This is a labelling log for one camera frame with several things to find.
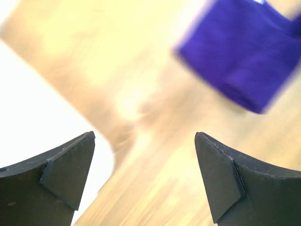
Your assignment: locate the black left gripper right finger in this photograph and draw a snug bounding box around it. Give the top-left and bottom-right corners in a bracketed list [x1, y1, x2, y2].
[195, 132, 301, 226]

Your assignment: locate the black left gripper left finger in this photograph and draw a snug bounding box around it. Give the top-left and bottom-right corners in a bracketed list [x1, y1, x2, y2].
[0, 131, 95, 226]

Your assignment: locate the purple towel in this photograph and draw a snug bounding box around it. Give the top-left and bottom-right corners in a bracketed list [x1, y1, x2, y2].
[178, 0, 301, 114]

